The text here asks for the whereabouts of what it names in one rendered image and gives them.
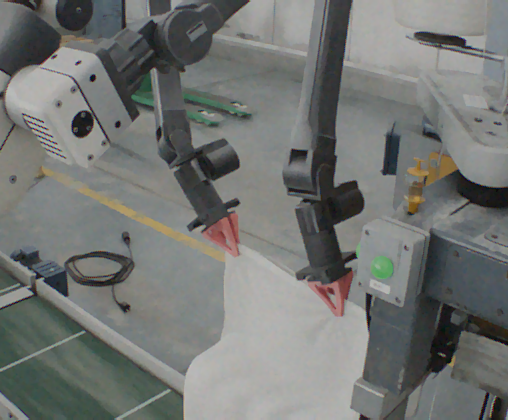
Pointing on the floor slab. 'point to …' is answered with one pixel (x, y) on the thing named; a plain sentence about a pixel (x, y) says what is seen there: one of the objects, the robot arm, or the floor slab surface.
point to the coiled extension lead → (106, 275)
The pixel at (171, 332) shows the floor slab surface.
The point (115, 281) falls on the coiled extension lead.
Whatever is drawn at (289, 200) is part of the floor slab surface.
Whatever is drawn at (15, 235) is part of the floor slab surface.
